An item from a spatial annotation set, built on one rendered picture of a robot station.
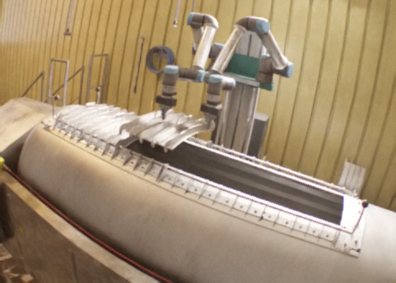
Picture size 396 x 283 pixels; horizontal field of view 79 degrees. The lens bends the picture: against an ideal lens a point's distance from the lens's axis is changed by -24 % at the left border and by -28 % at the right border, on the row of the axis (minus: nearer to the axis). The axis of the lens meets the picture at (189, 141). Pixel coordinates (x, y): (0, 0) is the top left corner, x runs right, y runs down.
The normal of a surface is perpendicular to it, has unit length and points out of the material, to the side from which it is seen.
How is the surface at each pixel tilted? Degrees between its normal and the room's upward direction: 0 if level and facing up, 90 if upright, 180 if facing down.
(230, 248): 50
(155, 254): 70
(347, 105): 90
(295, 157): 90
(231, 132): 90
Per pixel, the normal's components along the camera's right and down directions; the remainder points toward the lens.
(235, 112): -0.40, 0.25
